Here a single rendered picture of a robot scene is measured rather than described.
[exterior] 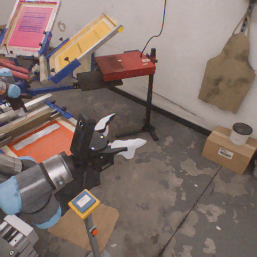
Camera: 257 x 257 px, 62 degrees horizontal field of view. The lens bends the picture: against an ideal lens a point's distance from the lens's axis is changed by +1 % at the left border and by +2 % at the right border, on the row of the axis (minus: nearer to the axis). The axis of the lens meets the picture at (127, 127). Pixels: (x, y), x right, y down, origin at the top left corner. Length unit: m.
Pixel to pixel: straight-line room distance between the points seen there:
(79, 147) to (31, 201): 0.15
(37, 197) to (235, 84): 2.43
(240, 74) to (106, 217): 2.04
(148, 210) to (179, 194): 0.39
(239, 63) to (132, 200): 1.83
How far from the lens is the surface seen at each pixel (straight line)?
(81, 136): 0.50
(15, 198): 0.53
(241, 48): 2.57
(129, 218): 2.28
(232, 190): 2.70
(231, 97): 2.76
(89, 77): 2.46
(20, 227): 1.00
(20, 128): 1.73
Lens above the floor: 2.04
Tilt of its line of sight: 40 degrees down
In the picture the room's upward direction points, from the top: straight up
